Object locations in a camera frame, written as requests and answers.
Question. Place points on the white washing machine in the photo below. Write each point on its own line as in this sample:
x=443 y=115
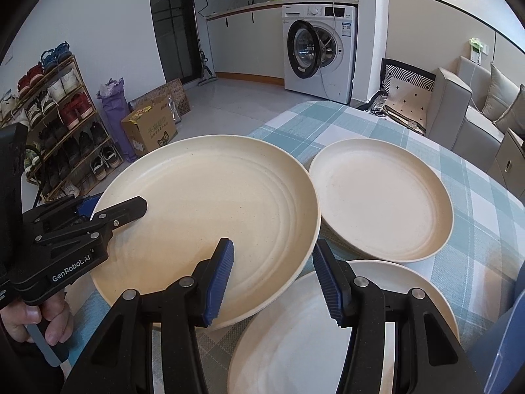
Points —
x=340 y=69

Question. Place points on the person's left hand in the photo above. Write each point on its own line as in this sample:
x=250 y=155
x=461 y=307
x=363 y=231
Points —
x=20 y=320

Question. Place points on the stick vacuum cleaner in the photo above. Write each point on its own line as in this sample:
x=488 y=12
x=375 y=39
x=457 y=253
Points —
x=205 y=69

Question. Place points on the wall socket with green charger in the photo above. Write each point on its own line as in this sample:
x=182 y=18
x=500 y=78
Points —
x=478 y=47

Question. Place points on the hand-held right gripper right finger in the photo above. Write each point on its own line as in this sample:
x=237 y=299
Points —
x=328 y=287

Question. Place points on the grey nightstand cabinet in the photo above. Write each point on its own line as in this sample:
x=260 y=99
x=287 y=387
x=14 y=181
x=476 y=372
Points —
x=508 y=160

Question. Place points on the white diamond print cushion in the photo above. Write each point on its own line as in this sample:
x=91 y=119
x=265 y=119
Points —
x=408 y=104

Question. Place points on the purple bag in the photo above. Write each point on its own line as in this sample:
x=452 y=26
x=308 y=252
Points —
x=117 y=115

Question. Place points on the striped black white cushion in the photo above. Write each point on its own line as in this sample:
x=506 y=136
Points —
x=375 y=102

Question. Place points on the patterned brown board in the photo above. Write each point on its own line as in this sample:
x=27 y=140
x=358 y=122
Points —
x=176 y=90

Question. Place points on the white kitchen base cabinet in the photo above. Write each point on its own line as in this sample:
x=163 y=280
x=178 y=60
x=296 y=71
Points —
x=246 y=45

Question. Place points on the blue bowl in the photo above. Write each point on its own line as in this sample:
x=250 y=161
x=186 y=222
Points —
x=500 y=344

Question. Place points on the dark glass door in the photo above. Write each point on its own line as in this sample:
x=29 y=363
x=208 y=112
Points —
x=172 y=28

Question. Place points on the cardboard box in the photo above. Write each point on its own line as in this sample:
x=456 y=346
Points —
x=151 y=131

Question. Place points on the shoe rack with shoes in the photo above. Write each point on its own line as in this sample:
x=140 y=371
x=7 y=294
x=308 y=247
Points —
x=69 y=111

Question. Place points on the grey pillow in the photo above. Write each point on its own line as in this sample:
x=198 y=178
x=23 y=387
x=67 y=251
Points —
x=514 y=113
x=500 y=90

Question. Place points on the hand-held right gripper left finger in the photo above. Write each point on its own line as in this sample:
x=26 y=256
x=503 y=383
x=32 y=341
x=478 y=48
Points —
x=219 y=283

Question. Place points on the person's left forearm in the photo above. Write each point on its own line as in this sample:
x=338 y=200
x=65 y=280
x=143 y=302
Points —
x=24 y=373

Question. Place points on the grey sofa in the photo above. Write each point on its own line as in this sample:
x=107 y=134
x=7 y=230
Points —
x=451 y=102

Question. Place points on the teal checked tablecloth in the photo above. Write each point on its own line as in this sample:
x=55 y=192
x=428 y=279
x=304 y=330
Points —
x=471 y=213

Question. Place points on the cream round plate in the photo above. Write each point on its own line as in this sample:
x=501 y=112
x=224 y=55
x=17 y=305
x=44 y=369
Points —
x=377 y=197
x=287 y=349
x=205 y=197

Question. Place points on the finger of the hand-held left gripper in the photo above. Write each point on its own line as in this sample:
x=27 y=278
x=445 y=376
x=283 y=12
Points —
x=86 y=207
x=131 y=209

